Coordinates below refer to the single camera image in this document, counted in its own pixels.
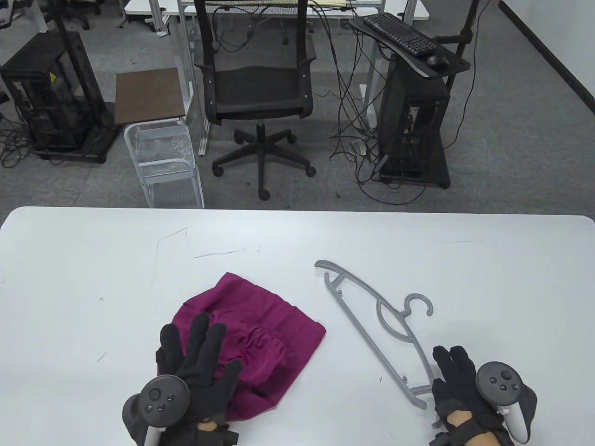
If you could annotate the person's left hand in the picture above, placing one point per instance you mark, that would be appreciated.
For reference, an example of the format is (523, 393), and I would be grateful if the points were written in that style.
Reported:
(204, 367)

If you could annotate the person's right hand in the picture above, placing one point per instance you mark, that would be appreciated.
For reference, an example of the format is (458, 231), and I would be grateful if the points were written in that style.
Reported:
(458, 376)

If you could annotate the gray hanger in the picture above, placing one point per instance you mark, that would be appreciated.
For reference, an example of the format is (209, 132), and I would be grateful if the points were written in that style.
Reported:
(413, 398)

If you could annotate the magenta shorts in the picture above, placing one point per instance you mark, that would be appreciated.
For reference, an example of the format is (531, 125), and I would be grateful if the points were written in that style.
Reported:
(260, 316)

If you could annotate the person's right forearm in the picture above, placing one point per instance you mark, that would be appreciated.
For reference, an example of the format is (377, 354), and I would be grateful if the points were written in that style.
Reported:
(465, 420)

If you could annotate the person's left forearm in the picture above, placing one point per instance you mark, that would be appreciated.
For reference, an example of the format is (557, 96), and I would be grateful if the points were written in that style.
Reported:
(205, 426)

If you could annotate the gray right hand controller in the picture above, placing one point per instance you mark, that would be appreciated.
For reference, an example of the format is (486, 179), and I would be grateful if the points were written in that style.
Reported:
(499, 381)

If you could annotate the gray hand controller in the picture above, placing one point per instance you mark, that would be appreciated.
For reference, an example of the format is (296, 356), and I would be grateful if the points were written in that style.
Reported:
(499, 381)
(162, 399)

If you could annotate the gray left hand controller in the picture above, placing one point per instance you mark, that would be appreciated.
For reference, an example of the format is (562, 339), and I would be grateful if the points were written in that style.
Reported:
(162, 399)

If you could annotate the black rolling stand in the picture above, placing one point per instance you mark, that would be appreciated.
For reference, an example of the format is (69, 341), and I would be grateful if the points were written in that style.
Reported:
(104, 139)
(458, 62)

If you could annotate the white power strip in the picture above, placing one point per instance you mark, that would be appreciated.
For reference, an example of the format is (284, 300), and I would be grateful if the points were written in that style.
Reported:
(359, 147)

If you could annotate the brown top white side table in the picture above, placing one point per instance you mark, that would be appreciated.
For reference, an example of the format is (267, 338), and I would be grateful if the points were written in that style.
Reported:
(148, 95)

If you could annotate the black computer tower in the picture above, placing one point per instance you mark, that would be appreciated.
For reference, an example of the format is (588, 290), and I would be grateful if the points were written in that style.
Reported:
(42, 69)
(399, 102)

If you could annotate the black mesh office chair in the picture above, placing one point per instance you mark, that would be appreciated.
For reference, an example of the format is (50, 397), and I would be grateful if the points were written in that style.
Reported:
(255, 88)

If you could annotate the black computer mouse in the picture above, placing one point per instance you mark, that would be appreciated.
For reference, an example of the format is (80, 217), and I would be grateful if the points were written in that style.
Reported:
(437, 61)

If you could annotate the black keyboard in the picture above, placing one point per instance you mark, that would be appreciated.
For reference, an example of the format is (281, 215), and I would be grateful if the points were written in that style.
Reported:
(399, 32)

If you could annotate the black swivel chair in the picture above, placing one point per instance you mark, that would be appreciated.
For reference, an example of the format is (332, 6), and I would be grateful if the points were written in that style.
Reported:
(79, 14)

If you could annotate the yellow paper pad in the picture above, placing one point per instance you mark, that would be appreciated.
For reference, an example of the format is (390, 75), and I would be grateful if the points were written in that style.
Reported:
(332, 3)

